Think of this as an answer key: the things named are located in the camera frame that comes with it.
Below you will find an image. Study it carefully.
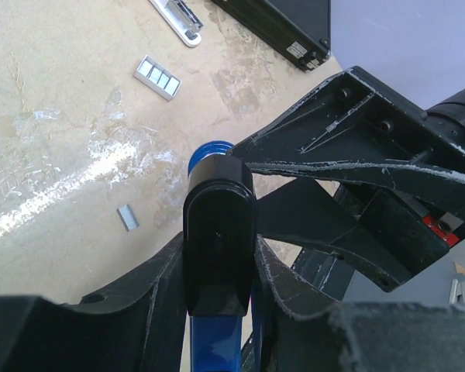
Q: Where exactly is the grey staple strip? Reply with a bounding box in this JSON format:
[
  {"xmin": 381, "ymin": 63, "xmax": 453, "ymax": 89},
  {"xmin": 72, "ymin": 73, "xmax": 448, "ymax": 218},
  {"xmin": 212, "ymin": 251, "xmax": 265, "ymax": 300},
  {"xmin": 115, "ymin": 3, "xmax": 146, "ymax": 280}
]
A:
[{"xmin": 117, "ymin": 204, "xmax": 140, "ymax": 232}]

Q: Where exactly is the blue black stapler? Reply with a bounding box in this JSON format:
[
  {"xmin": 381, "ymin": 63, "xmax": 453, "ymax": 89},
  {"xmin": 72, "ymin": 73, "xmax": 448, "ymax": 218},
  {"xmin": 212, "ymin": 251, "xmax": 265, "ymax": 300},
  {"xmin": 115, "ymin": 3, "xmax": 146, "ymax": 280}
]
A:
[{"xmin": 182, "ymin": 140, "xmax": 257, "ymax": 371}]

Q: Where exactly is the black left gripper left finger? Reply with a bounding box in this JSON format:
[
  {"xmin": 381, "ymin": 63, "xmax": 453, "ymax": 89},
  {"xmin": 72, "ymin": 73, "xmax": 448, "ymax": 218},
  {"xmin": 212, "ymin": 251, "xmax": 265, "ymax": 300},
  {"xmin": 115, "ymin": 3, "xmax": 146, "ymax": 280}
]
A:
[{"xmin": 0, "ymin": 233, "xmax": 186, "ymax": 371}]

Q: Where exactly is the grey staple tray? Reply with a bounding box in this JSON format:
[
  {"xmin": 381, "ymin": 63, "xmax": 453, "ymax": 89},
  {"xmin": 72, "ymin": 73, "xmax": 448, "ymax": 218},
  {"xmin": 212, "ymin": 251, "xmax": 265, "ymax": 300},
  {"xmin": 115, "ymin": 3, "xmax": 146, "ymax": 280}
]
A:
[{"xmin": 133, "ymin": 55, "xmax": 181, "ymax": 102}]

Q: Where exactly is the black ribbed case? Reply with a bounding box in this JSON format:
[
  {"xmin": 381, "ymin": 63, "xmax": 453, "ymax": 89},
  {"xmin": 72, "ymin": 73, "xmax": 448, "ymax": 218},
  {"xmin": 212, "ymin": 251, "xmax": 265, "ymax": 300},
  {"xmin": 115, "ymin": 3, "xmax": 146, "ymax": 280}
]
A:
[{"xmin": 215, "ymin": 0, "xmax": 331, "ymax": 71}]

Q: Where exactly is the white stapler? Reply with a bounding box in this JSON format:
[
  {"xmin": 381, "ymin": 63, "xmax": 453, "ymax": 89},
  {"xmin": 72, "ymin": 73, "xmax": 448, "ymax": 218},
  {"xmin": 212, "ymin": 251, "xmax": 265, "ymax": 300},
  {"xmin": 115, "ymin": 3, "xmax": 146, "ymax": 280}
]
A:
[{"xmin": 150, "ymin": 0, "xmax": 203, "ymax": 48}]

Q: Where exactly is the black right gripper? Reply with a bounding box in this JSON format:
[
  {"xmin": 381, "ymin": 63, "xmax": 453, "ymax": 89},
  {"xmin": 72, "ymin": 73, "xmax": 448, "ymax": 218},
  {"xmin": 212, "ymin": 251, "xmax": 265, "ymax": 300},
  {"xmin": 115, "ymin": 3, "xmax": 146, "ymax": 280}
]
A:
[{"xmin": 230, "ymin": 67, "xmax": 465, "ymax": 279}]

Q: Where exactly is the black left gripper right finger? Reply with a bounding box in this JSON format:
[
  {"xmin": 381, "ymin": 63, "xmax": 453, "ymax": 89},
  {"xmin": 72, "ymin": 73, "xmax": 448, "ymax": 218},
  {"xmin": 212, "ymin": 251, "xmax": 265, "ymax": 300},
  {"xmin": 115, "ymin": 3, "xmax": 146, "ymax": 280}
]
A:
[{"xmin": 253, "ymin": 238, "xmax": 465, "ymax": 371}]

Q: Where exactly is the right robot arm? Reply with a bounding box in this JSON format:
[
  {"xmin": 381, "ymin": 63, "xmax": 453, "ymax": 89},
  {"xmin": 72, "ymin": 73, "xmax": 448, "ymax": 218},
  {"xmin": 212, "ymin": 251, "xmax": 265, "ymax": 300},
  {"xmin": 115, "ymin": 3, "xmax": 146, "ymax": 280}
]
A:
[{"xmin": 231, "ymin": 66, "xmax": 465, "ymax": 291}]

